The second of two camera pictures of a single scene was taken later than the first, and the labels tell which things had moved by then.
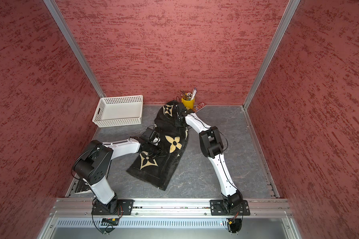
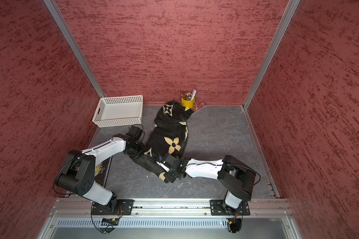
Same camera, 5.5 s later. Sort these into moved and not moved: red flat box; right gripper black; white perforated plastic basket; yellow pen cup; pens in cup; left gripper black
Moved: right gripper black; left gripper black
Not moved: white perforated plastic basket; red flat box; pens in cup; yellow pen cup
